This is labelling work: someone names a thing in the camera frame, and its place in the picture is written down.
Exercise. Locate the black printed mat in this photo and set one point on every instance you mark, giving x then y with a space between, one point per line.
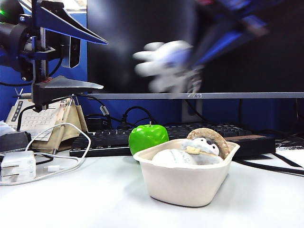
289 145

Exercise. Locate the white plastic tub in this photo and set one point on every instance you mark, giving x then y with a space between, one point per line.
185 185

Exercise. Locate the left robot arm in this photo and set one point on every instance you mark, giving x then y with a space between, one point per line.
9 12

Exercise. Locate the grey monitor stand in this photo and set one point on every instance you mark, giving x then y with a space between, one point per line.
191 111

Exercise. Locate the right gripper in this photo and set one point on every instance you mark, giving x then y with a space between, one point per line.
251 23

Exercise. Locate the green plastic apple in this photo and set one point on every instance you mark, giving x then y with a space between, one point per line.
145 139

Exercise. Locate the black computer monitor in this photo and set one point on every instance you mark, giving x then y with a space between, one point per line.
123 71

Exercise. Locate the black box with brown lid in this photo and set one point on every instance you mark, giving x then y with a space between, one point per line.
254 145

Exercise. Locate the canvas desk calendar stand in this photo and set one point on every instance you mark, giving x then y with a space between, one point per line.
69 118

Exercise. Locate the white charger adapter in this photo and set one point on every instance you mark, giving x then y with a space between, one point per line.
16 164

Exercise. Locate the plush penguin with straw hat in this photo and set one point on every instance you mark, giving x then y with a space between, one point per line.
206 147

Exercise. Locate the black mechanical keyboard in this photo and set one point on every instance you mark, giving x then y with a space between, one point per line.
107 140

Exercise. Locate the black power brick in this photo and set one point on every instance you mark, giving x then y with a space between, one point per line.
14 142

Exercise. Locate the black power adapter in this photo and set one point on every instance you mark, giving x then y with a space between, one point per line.
95 123

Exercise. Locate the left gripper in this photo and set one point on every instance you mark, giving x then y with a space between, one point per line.
26 47

